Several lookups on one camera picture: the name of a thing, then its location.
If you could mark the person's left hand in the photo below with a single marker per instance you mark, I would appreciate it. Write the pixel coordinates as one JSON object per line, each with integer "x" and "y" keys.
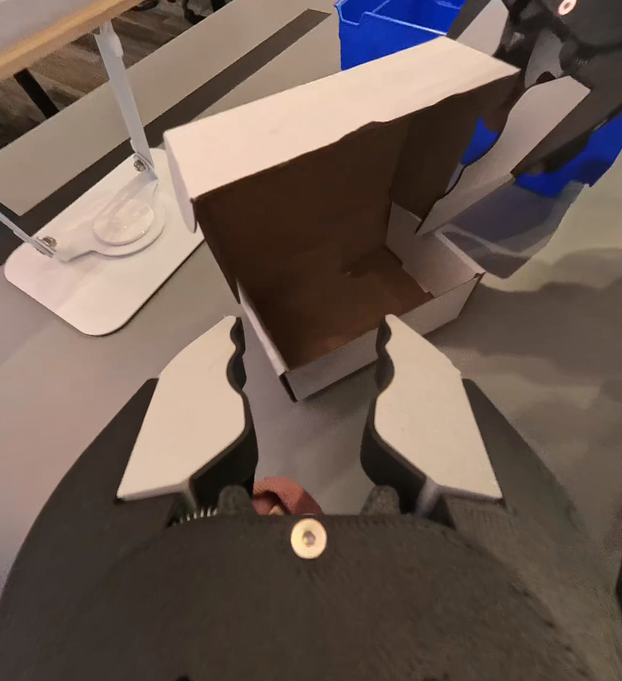
{"x": 284, "y": 497}

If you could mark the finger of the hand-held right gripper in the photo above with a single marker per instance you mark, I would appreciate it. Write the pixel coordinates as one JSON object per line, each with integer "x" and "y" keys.
{"x": 481, "y": 21}
{"x": 534, "y": 122}

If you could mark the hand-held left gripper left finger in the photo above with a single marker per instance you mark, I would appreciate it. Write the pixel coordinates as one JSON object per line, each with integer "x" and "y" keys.
{"x": 188, "y": 425}

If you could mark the clear acrylic strut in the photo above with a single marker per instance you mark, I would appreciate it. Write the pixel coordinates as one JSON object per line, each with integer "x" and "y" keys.
{"x": 124, "y": 90}
{"x": 7, "y": 221}

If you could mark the blue plastic bin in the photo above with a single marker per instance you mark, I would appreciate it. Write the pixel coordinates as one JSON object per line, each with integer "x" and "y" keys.
{"x": 385, "y": 37}

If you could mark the white cardboard box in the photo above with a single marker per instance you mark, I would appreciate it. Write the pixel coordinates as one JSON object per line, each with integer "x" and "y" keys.
{"x": 300, "y": 133}

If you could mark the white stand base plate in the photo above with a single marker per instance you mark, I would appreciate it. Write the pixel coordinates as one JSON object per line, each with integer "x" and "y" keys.
{"x": 92, "y": 292}

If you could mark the clear acrylic clip plate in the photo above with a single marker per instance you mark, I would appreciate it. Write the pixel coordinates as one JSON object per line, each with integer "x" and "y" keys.
{"x": 23, "y": 21}

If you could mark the clear acrylic bracket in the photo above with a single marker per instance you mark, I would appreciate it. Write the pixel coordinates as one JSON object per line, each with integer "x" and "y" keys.
{"x": 124, "y": 223}

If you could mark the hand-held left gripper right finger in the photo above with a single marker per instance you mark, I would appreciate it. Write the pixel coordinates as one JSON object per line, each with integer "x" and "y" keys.
{"x": 433, "y": 431}

